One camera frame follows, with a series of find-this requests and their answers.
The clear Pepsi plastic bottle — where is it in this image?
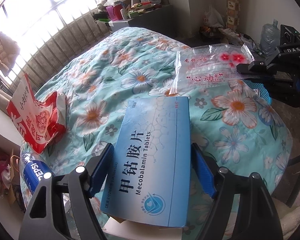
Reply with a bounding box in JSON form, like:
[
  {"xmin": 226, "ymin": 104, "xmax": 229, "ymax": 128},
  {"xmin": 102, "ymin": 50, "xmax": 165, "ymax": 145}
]
[{"xmin": 19, "ymin": 152, "xmax": 55, "ymax": 194}]

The white tissue sheet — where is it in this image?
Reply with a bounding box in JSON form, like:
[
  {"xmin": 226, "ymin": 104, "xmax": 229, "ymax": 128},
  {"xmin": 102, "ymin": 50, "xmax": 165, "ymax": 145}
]
[{"xmin": 103, "ymin": 217, "xmax": 183, "ymax": 240}]

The red white paper snack bag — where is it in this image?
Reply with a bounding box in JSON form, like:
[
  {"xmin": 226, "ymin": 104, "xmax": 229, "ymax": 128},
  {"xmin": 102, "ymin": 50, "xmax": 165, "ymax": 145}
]
[{"xmin": 6, "ymin": 74, "xmax": 66, "ymax": 154}]

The blue medicine box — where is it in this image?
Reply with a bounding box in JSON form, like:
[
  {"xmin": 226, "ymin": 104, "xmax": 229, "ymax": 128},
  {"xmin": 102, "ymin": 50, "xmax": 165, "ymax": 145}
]
[{"xmin": 100, "ymin": 96, "xmax": 191, "ymax": 228}]

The clear printed plastic bag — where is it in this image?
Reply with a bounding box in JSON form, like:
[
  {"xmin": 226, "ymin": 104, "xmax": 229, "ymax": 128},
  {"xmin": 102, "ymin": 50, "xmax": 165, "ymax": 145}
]
[{"xmin": 170, "ymin": 44, "xmax": 254, "ymax": 94}]

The red gift bag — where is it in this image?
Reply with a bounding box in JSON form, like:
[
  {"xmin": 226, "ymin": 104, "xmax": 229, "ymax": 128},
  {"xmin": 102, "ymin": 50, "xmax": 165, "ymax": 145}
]
[{"xmin": 0, "ymin": 147, "xmax": 20, "ymax": 205}]

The metal balcony railing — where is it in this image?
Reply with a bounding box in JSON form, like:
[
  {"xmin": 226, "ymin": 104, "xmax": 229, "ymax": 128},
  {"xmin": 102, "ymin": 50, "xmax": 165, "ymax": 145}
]
[{"xmin": 0, "ymin": 0, "xmax": 108, "ymax": 90}]

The floral turquoise quilt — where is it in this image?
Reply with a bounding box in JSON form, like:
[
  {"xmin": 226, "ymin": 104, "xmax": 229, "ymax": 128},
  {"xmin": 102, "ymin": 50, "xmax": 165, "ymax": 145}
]
[{"xmin": 19, "ymin": 26, "xmax": 294, "ymax": 240}]

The red thermos bottle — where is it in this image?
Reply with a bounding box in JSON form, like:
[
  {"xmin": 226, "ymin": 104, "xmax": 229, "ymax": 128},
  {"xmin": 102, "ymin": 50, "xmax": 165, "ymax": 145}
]
[{"xmin": 113, "ymin": 1, "xmax": 124, "ymax": 20}]

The beige down jacket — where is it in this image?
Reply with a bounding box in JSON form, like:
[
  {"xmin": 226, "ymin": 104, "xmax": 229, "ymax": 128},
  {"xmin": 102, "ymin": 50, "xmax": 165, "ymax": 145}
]
[{"xmin": 0, "ymin": 31, "xmax": 20, "ymax": 76}]

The blue plastic trash basket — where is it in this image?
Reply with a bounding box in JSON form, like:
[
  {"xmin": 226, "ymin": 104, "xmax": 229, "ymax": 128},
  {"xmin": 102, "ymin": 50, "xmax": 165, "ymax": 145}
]
[{"xmin": 245, "ymin": 80, "xmax": 272, "ymax": 105}]

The grey cabinet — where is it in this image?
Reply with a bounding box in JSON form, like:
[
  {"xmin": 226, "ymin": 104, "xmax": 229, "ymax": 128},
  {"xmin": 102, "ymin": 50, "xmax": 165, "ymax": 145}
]
[{"xmin": 108, "ymin": 3, "xmax": 191, "ymax": 40}]

